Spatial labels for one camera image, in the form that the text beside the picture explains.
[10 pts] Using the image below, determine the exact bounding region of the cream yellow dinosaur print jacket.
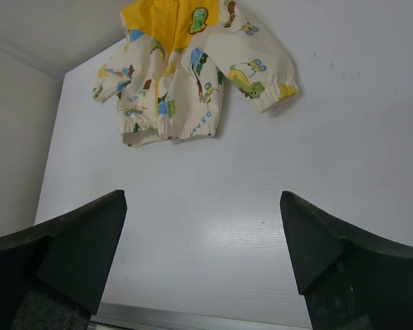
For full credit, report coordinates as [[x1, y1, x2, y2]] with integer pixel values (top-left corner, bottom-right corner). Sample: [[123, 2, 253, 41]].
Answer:
[[92, 1, 298, 147]]

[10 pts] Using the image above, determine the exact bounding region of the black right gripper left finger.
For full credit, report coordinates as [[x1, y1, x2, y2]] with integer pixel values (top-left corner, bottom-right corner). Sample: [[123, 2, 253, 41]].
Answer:
[[0, 190, 127, 329]]

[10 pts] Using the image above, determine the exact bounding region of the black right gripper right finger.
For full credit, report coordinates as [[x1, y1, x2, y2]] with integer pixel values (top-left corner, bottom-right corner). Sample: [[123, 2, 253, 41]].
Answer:
[[279, 191, 413, 329]]

